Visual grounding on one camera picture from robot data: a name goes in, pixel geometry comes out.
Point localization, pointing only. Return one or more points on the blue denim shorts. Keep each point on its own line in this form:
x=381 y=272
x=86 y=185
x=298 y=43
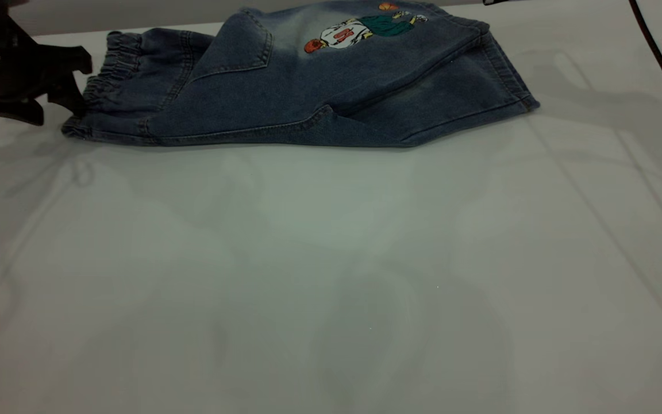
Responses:
x=308 y=98

